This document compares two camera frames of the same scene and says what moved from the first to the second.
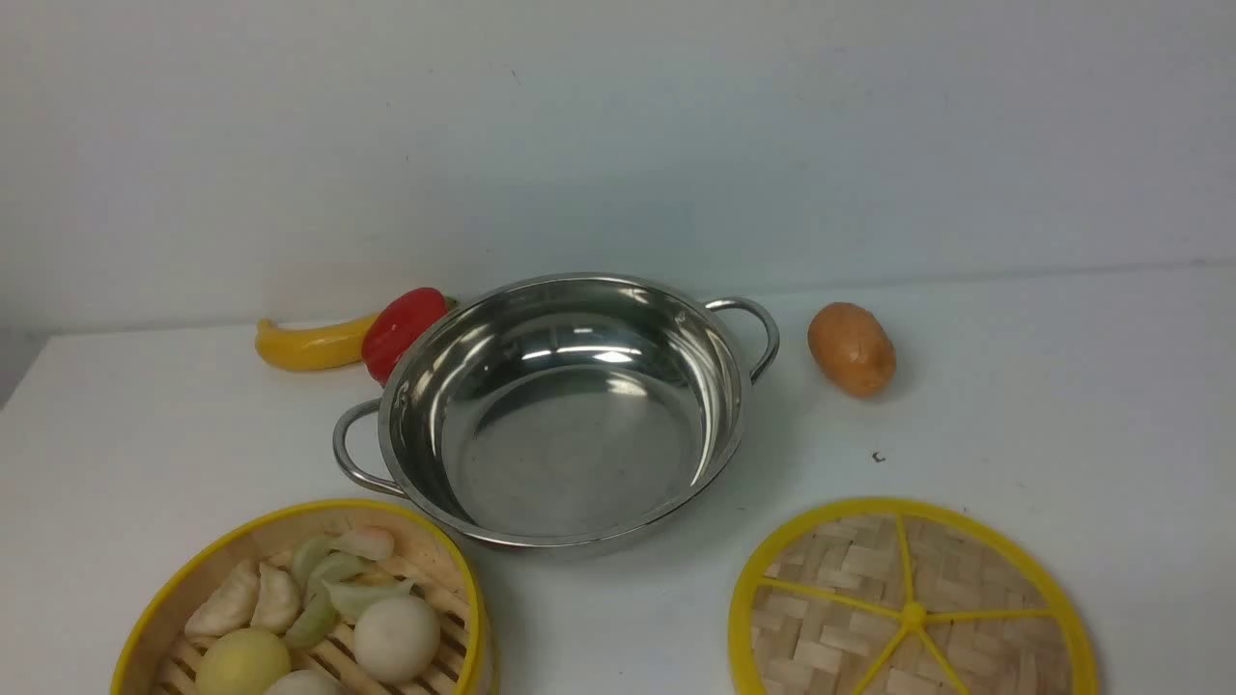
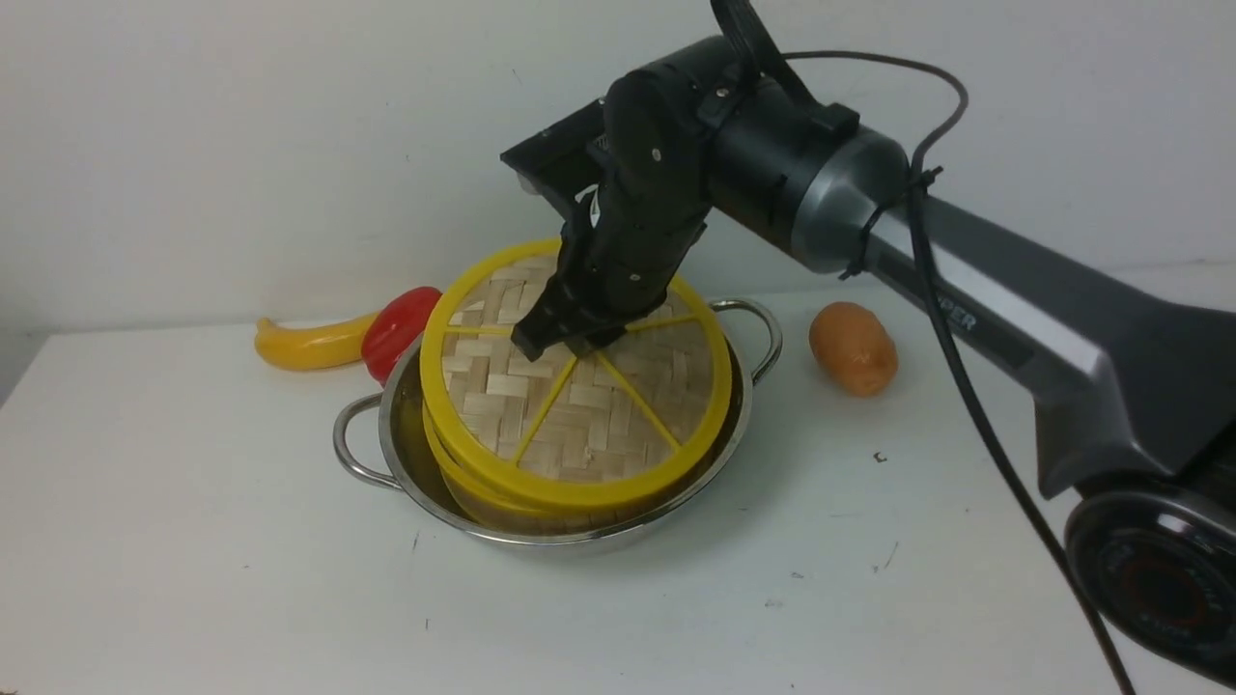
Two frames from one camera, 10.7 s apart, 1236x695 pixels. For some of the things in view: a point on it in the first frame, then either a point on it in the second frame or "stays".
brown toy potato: [852, 348] stays
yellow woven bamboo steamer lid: [909, 597] → [628, 419]
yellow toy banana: [312, 348] stays
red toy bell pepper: [398, 326] stays
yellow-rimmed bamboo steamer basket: [157, 657] → [511, 509]
